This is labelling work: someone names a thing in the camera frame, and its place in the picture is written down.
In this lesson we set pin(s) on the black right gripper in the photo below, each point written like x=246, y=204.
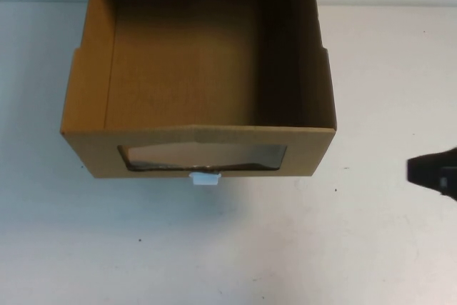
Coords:
x=428, y=171

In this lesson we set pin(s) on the cardboard drawer with large window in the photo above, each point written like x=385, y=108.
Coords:
x=200, y=69

